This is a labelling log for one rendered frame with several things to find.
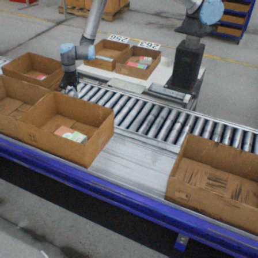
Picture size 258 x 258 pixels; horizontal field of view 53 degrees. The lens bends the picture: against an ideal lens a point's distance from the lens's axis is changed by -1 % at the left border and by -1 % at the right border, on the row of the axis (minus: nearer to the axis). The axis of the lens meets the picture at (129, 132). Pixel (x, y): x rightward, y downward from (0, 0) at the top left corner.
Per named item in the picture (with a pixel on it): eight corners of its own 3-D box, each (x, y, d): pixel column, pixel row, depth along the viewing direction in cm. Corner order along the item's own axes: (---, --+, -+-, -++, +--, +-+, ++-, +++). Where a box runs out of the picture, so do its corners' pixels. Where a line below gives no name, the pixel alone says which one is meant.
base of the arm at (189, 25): (188, 22, 194) (190, 8, 187) (212, 27, 185) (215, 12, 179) (175, 29, 182) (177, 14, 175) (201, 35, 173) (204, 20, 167)
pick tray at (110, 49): (129, 54, 250) (130, 44, 243) (112, 72, 224) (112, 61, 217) (103, 48, 258) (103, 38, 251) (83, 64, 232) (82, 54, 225)
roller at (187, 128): (191, 119, 189) (197, 118, 186) (168, 169, 154) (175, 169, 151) (188, 113, 187) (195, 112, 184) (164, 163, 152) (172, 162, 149)
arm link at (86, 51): (94, 41, 171) (75, 41, 170) (94, 48, 162) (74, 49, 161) (95, 54, 177) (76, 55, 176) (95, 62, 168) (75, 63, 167)
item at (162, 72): (205, 69, 238) (206, 67, 236) (188, 103, 199) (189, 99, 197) (108, 46, 268) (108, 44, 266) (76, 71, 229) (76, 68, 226)
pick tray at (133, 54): (160, 61, 241) (162, 50, 235) (146, 80, 215) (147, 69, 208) (132, 54, 249) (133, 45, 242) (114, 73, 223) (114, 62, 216)
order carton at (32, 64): (70, 82, 209) (67, 63, 198) (45, 101, 190) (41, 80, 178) (32, 70, 222) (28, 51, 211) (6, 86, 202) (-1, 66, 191)
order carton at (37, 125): (114, 133, 147) (114, 109, 136) (87, 170, 127) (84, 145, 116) (56, 113, 159) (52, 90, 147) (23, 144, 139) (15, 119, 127)
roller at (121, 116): (135, 95, 197) (131, 97, 201) (102, 137, 162) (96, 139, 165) (139, 100, 199) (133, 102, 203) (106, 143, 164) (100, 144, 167)
